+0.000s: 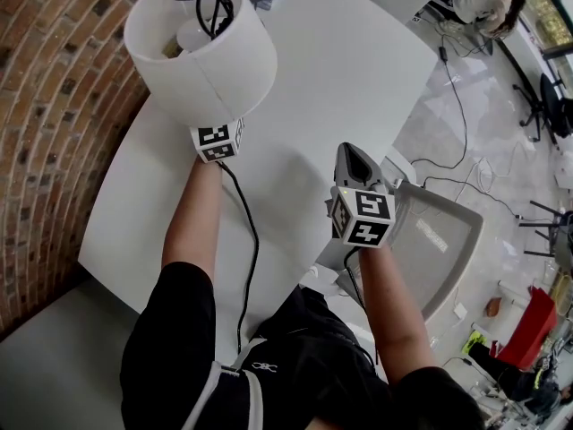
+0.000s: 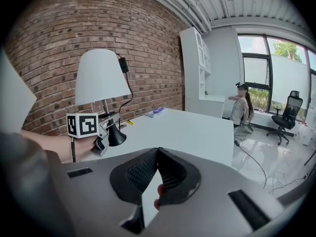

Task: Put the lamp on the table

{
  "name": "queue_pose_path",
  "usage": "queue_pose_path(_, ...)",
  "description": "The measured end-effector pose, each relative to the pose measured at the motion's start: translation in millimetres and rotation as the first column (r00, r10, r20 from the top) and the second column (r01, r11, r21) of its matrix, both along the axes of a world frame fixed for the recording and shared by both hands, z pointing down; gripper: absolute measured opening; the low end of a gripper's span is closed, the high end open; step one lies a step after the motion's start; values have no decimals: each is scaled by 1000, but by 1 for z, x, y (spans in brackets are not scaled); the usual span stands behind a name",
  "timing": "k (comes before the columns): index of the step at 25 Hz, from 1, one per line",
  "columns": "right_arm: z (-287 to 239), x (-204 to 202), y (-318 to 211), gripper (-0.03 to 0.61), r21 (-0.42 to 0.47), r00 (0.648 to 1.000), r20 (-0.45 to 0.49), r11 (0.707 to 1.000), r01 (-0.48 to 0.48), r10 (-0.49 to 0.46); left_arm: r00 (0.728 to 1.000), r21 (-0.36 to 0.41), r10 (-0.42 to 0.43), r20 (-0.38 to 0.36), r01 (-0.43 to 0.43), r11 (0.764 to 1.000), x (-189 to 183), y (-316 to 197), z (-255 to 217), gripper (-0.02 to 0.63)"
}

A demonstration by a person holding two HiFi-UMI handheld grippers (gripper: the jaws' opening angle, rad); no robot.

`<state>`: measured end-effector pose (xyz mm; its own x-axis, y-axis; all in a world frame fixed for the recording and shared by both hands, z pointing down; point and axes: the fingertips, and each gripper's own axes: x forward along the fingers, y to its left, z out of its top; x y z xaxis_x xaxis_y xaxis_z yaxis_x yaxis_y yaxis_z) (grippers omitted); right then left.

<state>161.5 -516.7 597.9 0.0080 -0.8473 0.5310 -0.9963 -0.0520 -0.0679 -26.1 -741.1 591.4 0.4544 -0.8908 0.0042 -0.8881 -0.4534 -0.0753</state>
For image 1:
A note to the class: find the black office chair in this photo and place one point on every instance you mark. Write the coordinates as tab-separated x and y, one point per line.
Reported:
553	105

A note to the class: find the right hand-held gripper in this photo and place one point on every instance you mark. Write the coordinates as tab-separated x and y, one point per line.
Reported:
362	213

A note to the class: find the brown floor object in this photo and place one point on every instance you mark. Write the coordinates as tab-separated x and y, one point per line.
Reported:
493	307

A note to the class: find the yellow green shoe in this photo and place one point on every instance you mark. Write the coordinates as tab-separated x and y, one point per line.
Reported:
474	341

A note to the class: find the person's black clothing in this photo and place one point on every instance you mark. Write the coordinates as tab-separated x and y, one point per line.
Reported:
304	374

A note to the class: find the white table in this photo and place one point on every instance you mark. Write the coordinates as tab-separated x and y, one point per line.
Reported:
340	74

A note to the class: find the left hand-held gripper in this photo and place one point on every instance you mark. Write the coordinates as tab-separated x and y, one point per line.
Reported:
216	143

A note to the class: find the black metal stool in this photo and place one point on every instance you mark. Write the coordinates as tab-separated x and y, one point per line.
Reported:
548	231

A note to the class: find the person's right forearm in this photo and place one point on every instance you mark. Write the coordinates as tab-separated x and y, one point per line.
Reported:
394	312

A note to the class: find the person's left forearm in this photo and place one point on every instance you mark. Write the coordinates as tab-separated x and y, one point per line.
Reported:
194	217

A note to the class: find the white shade lamp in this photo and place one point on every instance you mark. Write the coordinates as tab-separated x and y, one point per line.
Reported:
224	74

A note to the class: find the red box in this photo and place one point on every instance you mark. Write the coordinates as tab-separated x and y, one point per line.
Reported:
532	329

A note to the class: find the grey mesh chair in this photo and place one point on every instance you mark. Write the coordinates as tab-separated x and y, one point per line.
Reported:
438	249

